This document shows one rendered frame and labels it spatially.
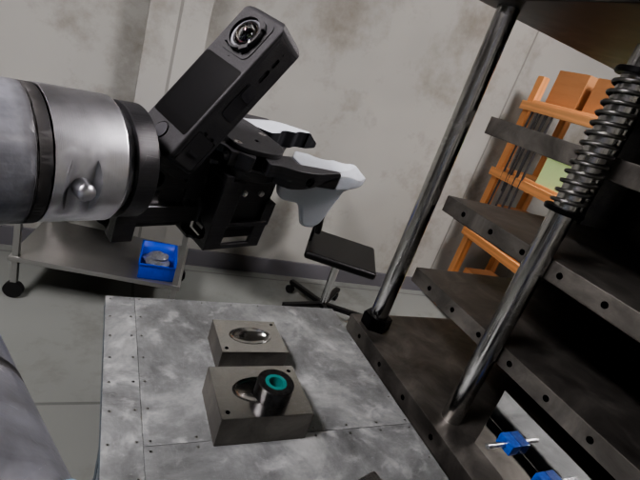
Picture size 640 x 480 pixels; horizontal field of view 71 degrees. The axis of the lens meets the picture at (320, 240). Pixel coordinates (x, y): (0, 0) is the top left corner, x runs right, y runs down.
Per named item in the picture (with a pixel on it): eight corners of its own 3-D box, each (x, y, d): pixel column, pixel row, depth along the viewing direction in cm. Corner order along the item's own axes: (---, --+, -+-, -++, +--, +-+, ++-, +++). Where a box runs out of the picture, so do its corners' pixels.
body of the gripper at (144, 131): (216, 197, 41) (74, 196, 32) (248, 108, 37) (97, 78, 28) (266, 247, 37) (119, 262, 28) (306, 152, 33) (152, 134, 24)
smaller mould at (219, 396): (213, 447, 88) (221, 420, 85) (201, 390, 100) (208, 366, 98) (305, 438, 97) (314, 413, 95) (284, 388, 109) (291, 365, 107)
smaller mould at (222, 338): (216, 372, 107) (222, 351, 105) (207, 338, 118) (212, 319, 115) (282, 370, 115) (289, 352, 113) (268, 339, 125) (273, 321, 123)
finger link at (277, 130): (274, 171, 47) (217, 180, 40) (295, 119, 45) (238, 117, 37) (297, 186, 47) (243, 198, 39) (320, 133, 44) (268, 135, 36)
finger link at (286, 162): (315, 173, 39) (221, 153, 34) (324, 155, 38) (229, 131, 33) (341, 202, 35) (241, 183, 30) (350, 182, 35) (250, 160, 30)
